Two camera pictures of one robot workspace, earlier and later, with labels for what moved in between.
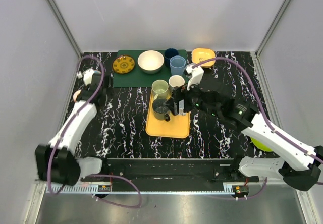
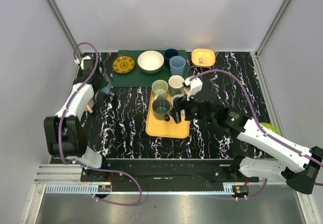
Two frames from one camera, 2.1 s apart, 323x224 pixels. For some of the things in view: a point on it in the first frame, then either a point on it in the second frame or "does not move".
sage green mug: x=160 y=87 does not move
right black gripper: x=178 y=96 → x=180 y=104
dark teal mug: x=160 y=107 does not move
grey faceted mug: x=175 y=81 does not move
